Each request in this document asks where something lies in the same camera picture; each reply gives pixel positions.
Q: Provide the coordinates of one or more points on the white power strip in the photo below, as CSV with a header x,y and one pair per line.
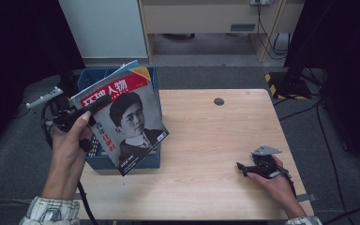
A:
x,y
261,2

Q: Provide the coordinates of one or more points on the blue plastic file box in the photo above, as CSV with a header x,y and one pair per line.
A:
x,y
143,161

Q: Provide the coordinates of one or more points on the black curtain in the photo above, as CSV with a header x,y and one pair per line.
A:
x,y
343,62
18,56

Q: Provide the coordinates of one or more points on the white patterned sleeve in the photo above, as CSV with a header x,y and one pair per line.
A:
x,y
304,221
51,212

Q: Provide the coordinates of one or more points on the portrait cover magazine red header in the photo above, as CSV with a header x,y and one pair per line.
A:
x,y
131,125

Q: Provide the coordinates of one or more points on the person's left hand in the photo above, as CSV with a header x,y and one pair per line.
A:
x,y
67,146

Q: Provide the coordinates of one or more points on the person's right hand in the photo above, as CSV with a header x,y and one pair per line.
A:
x,y
278,187

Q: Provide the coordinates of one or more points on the white cabinet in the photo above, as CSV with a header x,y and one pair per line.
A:
x,y
103,28

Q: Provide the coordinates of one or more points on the teal cover magazine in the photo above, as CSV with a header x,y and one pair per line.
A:
x,y
127,67

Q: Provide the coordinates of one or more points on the grey metal table bracket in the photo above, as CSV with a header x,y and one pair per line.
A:
x,y
306,197

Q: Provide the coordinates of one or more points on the stand base with hazard tape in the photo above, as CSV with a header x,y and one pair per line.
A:
x,y
289,89

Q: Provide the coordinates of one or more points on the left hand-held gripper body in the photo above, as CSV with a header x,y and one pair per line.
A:
x,y
64,115

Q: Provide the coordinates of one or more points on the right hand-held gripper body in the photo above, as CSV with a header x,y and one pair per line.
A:
x,y
265,165

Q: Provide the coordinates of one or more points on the white patterned right sleeve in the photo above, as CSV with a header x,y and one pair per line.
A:
x,y
304,221

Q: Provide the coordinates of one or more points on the grey round table grommet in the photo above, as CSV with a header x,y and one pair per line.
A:
x,y
218,101

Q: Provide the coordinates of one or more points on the white patterned left sleeve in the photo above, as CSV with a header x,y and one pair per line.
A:
x,y
51,212

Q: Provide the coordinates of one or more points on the light wooden desk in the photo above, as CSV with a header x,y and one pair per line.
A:
x,y
193,18

